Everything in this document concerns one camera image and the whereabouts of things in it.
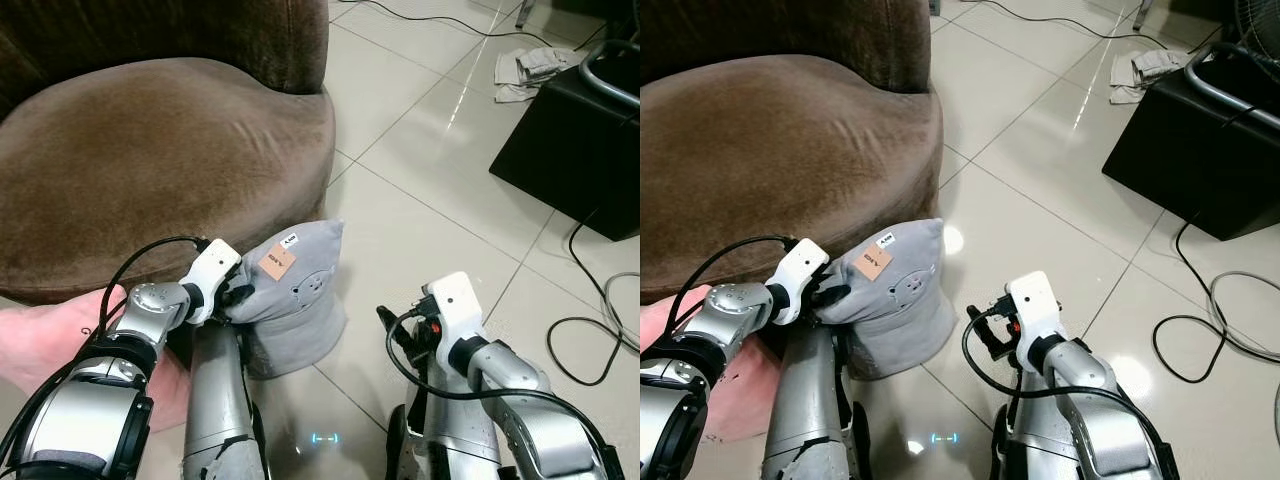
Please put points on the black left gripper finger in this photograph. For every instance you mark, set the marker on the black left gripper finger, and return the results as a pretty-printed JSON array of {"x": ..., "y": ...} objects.
[
  {"x": 246, "y": 294},
  {"x": 842, "y": 293}
]

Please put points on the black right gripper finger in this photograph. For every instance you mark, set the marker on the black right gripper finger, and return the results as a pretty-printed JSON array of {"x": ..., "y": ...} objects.
[
  {"x": 386, "y": 325},
  {"x": 975, "y": 330}
]

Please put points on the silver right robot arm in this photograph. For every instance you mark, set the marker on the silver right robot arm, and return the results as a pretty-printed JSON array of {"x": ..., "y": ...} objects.
[
  {"x": 540, "y": 410},
  {"x": 1110, "y": 400}
]

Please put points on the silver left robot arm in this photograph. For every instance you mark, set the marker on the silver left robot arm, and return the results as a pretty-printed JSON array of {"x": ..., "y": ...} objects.
[
  {"x": 70, "y": 420},
  {"x": 740, "y": 310}
]

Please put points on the brown fabric sofa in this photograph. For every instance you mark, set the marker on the brown fabric sofa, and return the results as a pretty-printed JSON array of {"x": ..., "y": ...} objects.
[
  {"x": 780, "y": 150},
  {"x": 150, "y": 150}
]

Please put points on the silver left robot leg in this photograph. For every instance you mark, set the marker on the silver left robot leg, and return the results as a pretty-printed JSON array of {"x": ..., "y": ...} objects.
[
  {"x": 805, "y": 400},
  {"x": 215, "y": 400}
]

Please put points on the silver robot leg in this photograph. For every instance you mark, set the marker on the silver robot leg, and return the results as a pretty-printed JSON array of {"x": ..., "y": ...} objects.
[
  {"x": 1035, "y": 440},
  {"x": 215, "y": 400},
  {"x": 450, "y": 440},
  {"x": 805, "y": 400}
]

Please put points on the silver right robot leg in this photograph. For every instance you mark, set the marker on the silver right robot leg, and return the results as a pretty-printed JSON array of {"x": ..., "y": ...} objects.
[
  {"x": 1035, "y": 440},
  {"x": 450, "y": 440}
]

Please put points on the crumpled grey cloth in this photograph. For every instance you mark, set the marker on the crumpled grey cloth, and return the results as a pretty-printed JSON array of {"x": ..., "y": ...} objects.
[
  {"x": 1145, "y": 70},
  {"x": 530, "y": 70}
]

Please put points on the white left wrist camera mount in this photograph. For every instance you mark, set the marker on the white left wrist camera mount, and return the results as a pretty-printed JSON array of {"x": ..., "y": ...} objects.
[
  {"x": 210, "y": 270},
  {"x": 800, "y": 270}
]

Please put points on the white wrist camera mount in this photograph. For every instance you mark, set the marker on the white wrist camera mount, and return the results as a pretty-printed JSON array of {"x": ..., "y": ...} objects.
[
  {"x": 455, "y": 305},
  {"x": 210, "y": 270},
  {"x": 800, "y": 270},
  {"x": 1033, "y": 300}
]

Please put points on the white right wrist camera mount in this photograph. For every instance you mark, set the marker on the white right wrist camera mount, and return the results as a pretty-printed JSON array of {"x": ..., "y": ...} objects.
[
  {"x": 1033, "y": 300},
  {"x": 455, "y": 305}
]

